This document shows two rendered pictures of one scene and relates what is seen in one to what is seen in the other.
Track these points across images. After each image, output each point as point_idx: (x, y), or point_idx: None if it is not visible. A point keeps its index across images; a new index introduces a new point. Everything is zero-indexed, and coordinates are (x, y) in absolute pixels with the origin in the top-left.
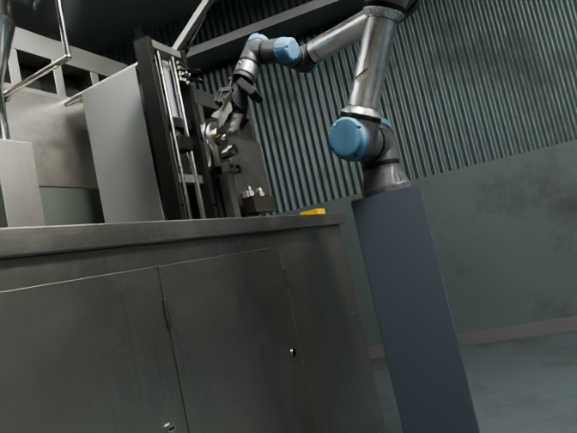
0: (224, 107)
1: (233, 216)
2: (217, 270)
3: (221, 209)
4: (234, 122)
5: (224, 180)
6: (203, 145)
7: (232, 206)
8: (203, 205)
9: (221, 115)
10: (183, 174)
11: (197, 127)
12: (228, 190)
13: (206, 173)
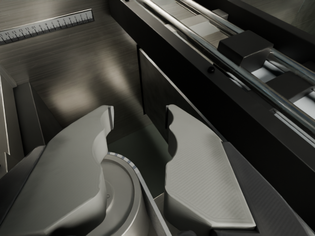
0: (236, 157)
1: (4, 88)
2: None
3: (25, 114)
4: (95, 145)
5: (16, 152)
6: (193, 62)
7: (5, 102)
8: (151, 0)
9: (209, 128)
10: (213, 12)
11: (240, 87)
12: (9, 129)
13: (162, 24)
